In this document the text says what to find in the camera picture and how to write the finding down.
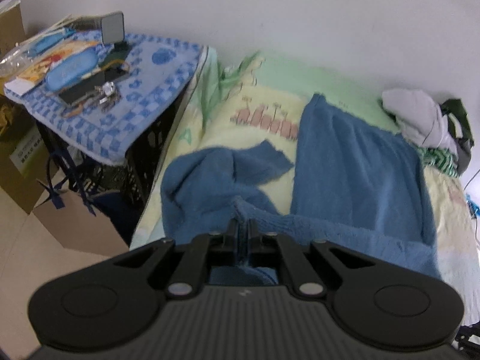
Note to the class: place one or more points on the illustrated book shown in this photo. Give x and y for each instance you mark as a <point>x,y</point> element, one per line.
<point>33,73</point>

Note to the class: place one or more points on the blue zip case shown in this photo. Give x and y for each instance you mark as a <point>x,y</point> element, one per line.
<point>71,69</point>

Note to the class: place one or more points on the light blue slim pouch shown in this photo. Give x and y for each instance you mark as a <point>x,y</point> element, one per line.
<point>47,43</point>

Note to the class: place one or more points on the blue tray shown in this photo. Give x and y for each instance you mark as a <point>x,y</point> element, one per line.
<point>473,204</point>

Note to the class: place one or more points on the printed pastel bed sheet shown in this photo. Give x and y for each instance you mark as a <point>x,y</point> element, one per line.
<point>262,97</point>

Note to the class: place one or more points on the green white striped garment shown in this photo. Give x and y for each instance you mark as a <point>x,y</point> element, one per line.
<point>442,159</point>

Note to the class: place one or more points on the green leaf print cloth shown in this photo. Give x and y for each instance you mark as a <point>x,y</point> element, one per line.
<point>228,78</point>

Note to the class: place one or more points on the black wallet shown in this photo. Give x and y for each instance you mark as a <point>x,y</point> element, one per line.
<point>90,84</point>

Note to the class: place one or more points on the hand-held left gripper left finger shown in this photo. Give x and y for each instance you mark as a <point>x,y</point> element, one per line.
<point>232,242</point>

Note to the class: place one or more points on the dark blue ribbon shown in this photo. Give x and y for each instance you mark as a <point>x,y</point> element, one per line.
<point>60,191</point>

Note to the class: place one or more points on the printed cardboard box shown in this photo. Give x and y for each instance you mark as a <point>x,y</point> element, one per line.
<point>22,165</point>

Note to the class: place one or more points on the bunch of keys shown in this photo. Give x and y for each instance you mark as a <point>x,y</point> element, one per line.
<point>107,92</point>

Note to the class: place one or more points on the blue checkered towel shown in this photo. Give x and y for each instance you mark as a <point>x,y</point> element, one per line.
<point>150,93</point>

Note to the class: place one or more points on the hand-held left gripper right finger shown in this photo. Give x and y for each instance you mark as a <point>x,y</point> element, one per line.
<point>254,242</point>

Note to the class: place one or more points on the small standing mirror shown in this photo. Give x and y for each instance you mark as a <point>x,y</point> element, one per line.
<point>112,28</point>

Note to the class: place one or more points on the plain cardboard box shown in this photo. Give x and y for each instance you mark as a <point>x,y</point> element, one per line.
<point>82,228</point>

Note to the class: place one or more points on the tall cardboard box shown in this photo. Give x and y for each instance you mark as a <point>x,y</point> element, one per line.
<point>11,26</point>

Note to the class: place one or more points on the clear plastic bag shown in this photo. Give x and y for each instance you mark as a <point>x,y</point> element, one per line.
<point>13,62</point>

